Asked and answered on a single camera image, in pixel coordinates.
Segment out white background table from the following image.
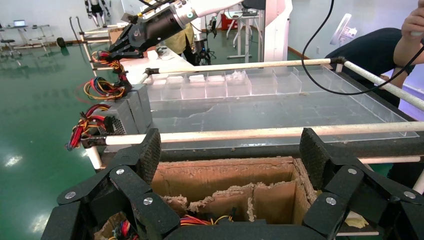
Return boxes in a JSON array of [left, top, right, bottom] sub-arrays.
[[115, 47, 196, 92]]

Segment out crumpled clear plastic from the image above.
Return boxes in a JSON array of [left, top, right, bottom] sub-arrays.
[[231, 70, 249, 82]]

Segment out grey power supply, coloured wires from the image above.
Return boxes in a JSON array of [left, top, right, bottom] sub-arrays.
[[180, 206, 238, 227], [82, 76, 147, 134], [110, 220, 140, 240]]

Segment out white pipe frame rack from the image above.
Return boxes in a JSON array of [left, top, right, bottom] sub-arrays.
[[68, 15, 133, 72]]

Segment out long black arm cable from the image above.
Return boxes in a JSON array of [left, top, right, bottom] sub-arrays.
[[300, 0, 424, 97]]

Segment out black-shirted person's forearm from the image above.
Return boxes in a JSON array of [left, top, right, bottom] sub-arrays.
[[393, 31, 424, 67]]

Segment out black office chair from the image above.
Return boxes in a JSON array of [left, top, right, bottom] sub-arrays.
[[240, 0, 267, 11]]

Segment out black and white humanoid robot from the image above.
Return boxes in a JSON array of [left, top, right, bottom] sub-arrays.
[[83, 0, 113, 28]]

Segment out white pipe leg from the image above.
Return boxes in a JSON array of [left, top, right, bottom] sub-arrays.
[[412, 168, 424, 195], [85, 145, 104, 170]]

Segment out metal frame desk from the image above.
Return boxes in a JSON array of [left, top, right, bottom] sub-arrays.
[[0, 24, 57, 51]]

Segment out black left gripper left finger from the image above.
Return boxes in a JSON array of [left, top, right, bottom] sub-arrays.
[[41, 128, 182, 240]]

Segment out white robot column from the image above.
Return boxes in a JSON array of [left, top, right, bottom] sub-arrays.
[[263, 0, 294, 63]]

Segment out person in yellow shirt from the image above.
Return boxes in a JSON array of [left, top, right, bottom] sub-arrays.
[[163, 23, 196, 56]]

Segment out black-shirted person's hand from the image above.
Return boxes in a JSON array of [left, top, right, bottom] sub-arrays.
[[400, 4, 424, 37]]

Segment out cream foam scrap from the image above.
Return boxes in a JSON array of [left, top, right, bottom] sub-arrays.
[[344, 211, 370, 230]]

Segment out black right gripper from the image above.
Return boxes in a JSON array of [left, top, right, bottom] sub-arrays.
[[108, 9, 185, 61]]

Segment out torn brown cardboard box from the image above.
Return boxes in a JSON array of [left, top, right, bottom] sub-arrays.
[[94, 157, 321, 240]]

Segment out clear acrylic divider tray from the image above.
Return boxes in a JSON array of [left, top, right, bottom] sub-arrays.
[[140, 64, 420, 151]]

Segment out white metal desk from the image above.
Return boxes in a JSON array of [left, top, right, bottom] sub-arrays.
[[226, 9, 264, 64]]

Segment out red box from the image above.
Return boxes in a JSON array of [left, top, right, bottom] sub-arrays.
[[220, 13, 239, 31]]

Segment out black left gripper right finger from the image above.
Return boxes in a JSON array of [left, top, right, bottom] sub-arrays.
[[299, 127, 424, 240]]

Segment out grey power supply, red-black wires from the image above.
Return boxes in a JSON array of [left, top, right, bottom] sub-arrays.
[[65, 99, 140, 152]]

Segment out torn cardboard divider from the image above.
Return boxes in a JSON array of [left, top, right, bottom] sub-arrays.
[[162, 180, 312, 226]]

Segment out colourful wire bundle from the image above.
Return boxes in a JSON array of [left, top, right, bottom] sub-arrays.
[[91, 49, 154, 129]]

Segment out white tilted panel device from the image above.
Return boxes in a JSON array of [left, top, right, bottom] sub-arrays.
[[329, 13, 359, 46]]

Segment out black stool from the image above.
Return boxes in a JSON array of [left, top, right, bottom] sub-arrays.
[[0, 39, 17, 58]]

